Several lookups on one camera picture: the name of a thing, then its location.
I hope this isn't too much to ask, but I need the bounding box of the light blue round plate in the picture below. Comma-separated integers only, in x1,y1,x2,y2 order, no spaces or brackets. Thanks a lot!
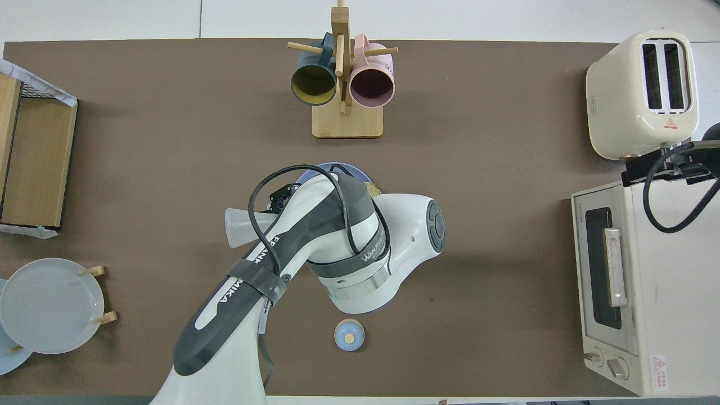
0,278,34,376

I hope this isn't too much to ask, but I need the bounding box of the pink ribbed mug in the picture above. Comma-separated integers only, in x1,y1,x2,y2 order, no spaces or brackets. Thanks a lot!
349,34,395,109

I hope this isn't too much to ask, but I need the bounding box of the dark teal mug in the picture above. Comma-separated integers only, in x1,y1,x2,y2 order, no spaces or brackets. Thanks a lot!
290,32,338,106

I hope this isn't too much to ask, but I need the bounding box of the black wire basket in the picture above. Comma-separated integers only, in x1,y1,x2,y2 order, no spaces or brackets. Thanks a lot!
20,79,57,101

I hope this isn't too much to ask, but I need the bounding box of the translucent bottle navy cap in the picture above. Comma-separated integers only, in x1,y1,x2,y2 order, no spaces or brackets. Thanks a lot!
225,207,282,249

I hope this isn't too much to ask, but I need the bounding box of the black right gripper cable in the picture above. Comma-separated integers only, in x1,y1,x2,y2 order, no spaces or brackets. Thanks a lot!
643,142,720,234

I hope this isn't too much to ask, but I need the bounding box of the white toaster oven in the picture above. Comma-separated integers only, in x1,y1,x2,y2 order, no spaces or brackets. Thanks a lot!
571,179,720,397

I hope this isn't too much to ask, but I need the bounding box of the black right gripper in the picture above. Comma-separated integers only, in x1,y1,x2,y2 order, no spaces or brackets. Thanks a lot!
622,143,720,187

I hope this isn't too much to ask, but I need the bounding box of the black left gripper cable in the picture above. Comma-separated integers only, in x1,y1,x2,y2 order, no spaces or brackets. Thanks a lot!
248,163,389,389

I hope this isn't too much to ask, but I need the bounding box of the brown table mat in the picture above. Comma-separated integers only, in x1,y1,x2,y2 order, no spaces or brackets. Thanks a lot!
0,38,694,397

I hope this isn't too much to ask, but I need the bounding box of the cream two-slot toaster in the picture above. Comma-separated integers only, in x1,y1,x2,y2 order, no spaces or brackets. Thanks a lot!
586,30,700,162

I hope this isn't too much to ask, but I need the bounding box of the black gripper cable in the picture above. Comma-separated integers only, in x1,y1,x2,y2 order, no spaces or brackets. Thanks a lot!
643,142,720,234
248,163,389,389

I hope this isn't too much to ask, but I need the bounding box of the grey round plate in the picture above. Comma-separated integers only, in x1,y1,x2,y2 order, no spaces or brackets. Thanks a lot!
0,258,105,355

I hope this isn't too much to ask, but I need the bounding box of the wooden mug tree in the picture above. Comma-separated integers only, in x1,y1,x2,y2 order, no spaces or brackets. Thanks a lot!
287,0,399,139

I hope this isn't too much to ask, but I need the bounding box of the wooden plate rack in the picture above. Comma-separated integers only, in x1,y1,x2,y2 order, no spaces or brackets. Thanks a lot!
7,266,118,355

